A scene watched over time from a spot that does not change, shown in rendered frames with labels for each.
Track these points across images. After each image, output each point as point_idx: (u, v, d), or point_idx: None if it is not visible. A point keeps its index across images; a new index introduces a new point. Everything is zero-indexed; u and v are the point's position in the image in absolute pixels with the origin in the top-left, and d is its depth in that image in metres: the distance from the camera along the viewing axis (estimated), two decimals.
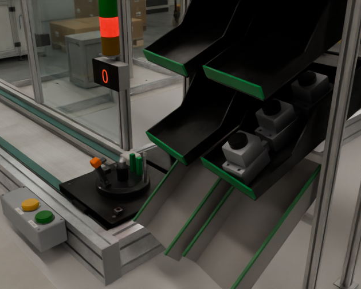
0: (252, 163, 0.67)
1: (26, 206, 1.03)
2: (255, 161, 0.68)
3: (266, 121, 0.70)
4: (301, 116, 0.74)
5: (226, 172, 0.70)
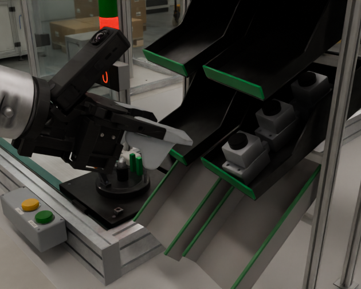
0: (252, 163, 0.67)
1: (26, 206, 1.03)
2: (255, 162, 0.68)
3: (266, 122, 0.70)
4: (301, 116, 0.74)
5: (226, 173, 0.70)
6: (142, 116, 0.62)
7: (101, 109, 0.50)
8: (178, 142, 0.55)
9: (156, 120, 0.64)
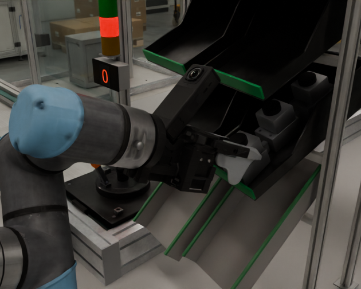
0: (252, 163, 0.67)
1: None
2: (255, 162, 0.68)
3: (266, 122, 0.70)
4: (301, 116, 0.74)
5: (226, 173, 0.70)
6: None
7: (202, 136, 0.56)
8: (255, 159, 0.64)
9: None
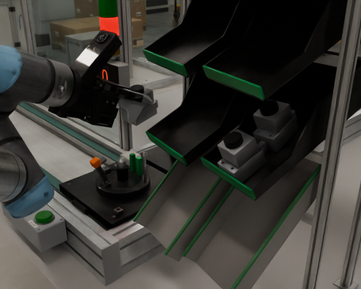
0: (144, 109, 0.89)
1: None
2: (146, 109, 0.90)
3: (228, 155, 0.67)
4: (266, 147, 0.71)
5: (122, 114, 0.91)
6: None
7: (108, 85, 0.77)
8: (148, 102, 0.86)
9: None
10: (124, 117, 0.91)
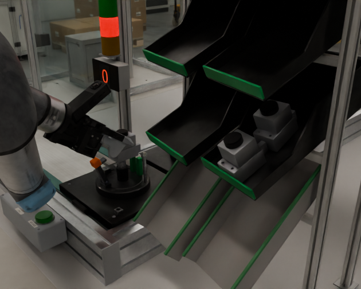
0: (126, 149, 1.06)
1: None
2: (129, 149, 1.07)
3: (228, 155, 0.67)
4: (266, 147, 0.71)
5: (108, 153, 1.08)
6: None
7: (94, 122, 0.95)
8: (128, 143, 1.03)
9: None
10: (109, 155, 1.08)
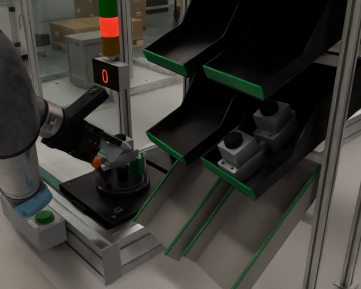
0: (124, 154, 1.06)
1: None
2: (126, 155, 1.07)
3: (228, 155, 0.67)
4: (266, 147, 0.71)
5: (106, 157, 1.08)
6: None
7: (92, 127, 0.95)
8: (126, 148, 1.03)
9: None
10: (107, 160, 1.08)
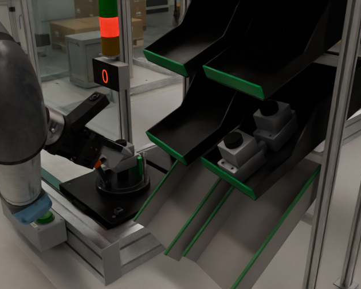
0: (125, 159, 1.07)
1: None
2: (127, 160, 1.07)
3: (228, 155, 0.67)
4: (266, 147, 0.71)
5: (106, 163, 1.08)
6: None
7: (93, 133, 0.96)
8: (126, 154, 1.04)
9: None
10: (108, 166, 1.08)
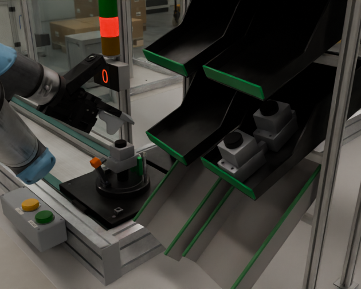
0: (125, 160, 1.07)
1: (26, 206, 1.03)
2: (127, 160, 1.07)
3: (228, 155, 0.67)
4: (266, 147, 0.71)
5: (107, 163, 1.08)
6: None
7: (89, 95, 0.92)
8: (127, 120, 0.99)
9: None
10: (108, 166, 1.08)
